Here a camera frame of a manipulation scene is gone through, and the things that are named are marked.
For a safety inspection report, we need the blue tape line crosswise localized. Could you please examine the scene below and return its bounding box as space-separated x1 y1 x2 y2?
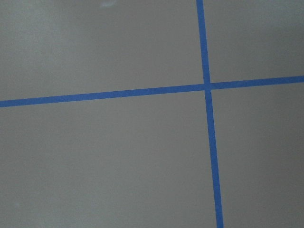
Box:
0 76 304 108

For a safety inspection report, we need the blue tape line lengthwise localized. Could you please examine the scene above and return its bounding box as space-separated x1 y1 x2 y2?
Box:
196 0 224 228

